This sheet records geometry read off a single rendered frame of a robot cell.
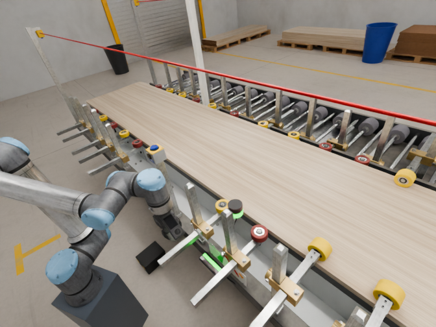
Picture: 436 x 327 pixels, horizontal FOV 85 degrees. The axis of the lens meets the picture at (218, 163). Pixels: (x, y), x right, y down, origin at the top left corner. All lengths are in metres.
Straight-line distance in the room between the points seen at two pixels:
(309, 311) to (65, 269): 1.15
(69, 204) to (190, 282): 1.38
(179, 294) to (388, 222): 1.49
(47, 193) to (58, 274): 0.54
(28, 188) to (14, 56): 7.36
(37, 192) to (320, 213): 1.17
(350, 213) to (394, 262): 0.26
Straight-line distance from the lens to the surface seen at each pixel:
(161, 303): 2.10
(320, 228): 1.22
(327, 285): 1.23
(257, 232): 1.17
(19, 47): 8.29
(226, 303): 2.00
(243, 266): 1.12
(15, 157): 1.30
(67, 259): 1.44
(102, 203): 0.87
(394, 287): 1.07
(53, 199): 0.97
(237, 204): 0.96
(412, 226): 1.38
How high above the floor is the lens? 1.86
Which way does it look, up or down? 38 degrees down
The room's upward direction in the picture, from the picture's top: 9 degrees counter-clockwise
